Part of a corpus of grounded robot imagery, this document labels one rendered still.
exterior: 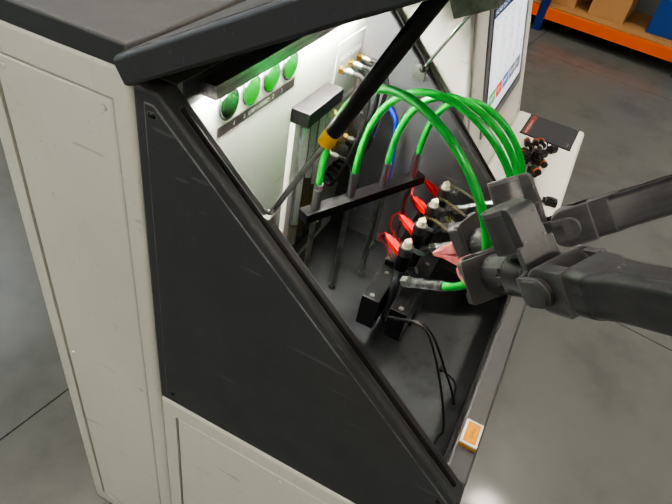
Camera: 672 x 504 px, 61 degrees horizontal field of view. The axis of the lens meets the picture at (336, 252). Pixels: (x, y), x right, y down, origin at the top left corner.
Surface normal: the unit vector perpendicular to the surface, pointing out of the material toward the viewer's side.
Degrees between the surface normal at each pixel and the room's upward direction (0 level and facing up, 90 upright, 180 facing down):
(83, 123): 90
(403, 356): 0
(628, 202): 59
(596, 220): 68
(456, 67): 90
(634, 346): 0
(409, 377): 0
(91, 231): 90
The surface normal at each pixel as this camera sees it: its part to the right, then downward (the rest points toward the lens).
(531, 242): 0.22, -0.07
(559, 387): 0.15, -0.74
